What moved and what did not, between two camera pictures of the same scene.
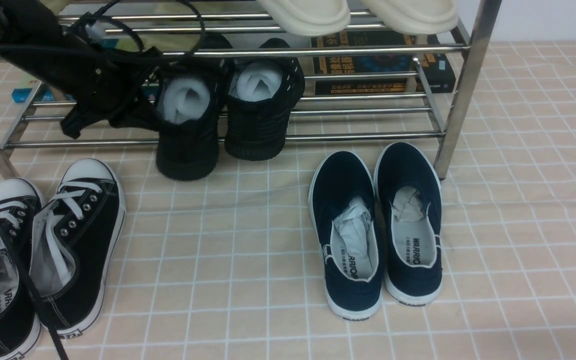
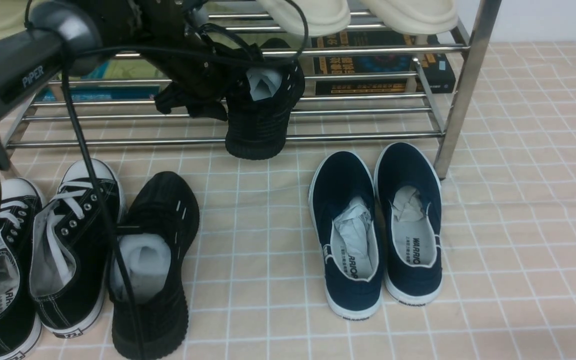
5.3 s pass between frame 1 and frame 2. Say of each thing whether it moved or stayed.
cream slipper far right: stayed
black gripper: moved
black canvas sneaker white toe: stayed
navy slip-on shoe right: stayed
